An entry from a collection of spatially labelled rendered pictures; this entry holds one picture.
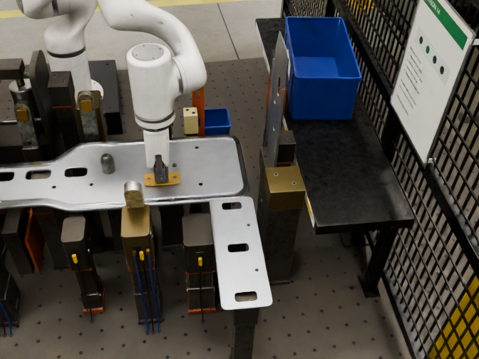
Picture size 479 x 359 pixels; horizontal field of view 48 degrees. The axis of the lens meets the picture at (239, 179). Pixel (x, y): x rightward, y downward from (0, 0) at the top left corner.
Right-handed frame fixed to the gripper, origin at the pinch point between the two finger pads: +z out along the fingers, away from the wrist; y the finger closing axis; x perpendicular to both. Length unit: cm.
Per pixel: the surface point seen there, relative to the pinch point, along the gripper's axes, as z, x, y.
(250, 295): 4.3, 16.5, 32.7
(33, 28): 104, -90, -255
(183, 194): 3.2, 4.8, 4.8
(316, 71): 0, 45, -37
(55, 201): 3.3, -24.0, 4.1
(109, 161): -0.6, -11.9, -3.8
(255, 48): 104, 59, -219
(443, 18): -39, 55, 5
